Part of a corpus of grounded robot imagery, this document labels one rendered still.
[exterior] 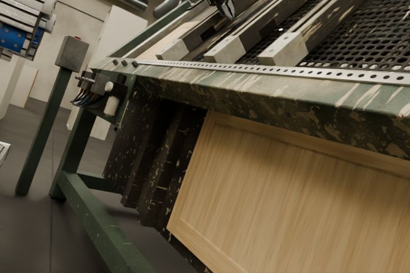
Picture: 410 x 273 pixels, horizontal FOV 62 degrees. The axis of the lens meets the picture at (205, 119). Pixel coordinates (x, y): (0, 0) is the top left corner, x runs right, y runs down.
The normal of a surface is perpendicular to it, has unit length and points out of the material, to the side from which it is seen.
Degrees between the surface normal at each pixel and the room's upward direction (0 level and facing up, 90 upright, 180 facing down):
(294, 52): 90
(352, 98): 56
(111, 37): 90
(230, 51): 90
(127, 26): 90
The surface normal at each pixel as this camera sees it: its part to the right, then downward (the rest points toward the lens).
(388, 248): -0.77, -0.29
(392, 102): -0.45, -0.77
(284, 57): 0.55, 0.17
